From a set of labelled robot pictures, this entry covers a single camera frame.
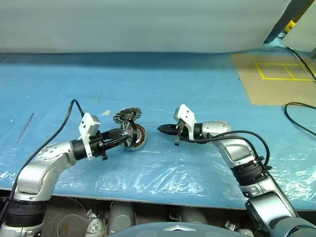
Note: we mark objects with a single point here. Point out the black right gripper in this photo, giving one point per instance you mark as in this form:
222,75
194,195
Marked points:
182,132

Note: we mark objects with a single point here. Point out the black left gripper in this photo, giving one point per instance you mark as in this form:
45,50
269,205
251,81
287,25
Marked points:
96,145

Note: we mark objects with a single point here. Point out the silver motor stator copper windings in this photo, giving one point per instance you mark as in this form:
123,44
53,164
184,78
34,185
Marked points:
140,137

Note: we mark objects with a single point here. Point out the silver rotor disc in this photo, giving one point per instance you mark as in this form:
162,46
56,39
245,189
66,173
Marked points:
128,114

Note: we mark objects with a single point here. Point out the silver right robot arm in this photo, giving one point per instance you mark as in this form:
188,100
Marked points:
237,150

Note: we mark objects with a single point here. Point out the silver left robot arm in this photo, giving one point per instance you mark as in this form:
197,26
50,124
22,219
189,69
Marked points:
37,172

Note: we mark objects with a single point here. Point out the beige tape piece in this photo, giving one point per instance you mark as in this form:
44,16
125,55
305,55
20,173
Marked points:
106,112

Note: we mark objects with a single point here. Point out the clear plastic film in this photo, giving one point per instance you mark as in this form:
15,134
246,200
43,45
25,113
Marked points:
153,175

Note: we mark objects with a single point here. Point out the blue table mat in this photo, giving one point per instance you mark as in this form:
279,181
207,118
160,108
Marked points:
172,81

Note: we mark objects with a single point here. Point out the grey cylinder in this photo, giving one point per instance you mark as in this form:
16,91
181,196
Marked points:
193,216
122,217

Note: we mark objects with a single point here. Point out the white plastic clip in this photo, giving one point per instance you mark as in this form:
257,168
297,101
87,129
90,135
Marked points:
232,225
95,225

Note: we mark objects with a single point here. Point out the thin metal tweezers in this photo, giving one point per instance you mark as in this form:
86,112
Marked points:
24,128

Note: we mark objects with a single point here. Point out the grey rounded dome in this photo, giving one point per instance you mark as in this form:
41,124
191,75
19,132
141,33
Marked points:
172,233

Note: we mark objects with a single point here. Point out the brown cardboard sheet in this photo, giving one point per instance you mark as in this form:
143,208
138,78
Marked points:
271,91

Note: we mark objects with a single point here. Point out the white backdrop board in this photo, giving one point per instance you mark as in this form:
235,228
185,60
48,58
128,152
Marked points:
135,24

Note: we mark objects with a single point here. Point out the yellow block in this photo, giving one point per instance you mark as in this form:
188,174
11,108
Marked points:
290,26

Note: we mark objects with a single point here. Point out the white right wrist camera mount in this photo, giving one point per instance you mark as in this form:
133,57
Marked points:
186,113

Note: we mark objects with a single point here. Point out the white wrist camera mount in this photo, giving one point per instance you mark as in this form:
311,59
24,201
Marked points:
86,123
186,113

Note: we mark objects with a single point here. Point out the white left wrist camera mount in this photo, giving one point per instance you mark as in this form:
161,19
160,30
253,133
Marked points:
86,123

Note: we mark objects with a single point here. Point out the grey metal post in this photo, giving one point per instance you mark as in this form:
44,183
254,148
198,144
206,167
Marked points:
277,27

